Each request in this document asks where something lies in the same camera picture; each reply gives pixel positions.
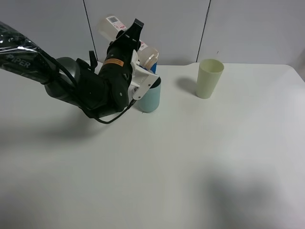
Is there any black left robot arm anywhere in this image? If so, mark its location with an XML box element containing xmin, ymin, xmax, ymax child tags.
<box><xmin>0</xmin><ymin>19</ymin><xmax>144</xmax><ymax>118</ymax></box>

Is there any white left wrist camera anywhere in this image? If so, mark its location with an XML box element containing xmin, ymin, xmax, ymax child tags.
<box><xmin>131</xmin><ymin>50</ymin><xmax>159</xmax><ymax>100</ymax></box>

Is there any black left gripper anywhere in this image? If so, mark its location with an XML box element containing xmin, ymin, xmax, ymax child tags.
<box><xmin>95</xmin><ymin>19</ymin><xmax>144</xmax><ymax>112</ymax></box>

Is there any pale yellow-green plastic cup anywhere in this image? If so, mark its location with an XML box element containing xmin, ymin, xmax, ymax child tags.
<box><xmin>195</xmin><ymin>59</ymin><xmax>224</xmax><ymax>99</ymax></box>

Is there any teal plastic cup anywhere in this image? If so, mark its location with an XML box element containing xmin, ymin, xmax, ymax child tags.
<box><xmin>136</xmin><ymin>77</ymin><xmax>162</xmax><ymax>113</ymax></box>

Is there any blue cup with white rim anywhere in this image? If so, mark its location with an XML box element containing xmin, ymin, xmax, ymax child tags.
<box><xmin>140</xmin><ymin>51</ymin><xmax>159</xmax><ymax>73</ymax></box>

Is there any pink label drink bottle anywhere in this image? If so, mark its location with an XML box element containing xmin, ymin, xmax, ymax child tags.
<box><xmin>98</xmin><ymin>15</ymin><xmax>160</xmax><ymax>70</ymax></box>

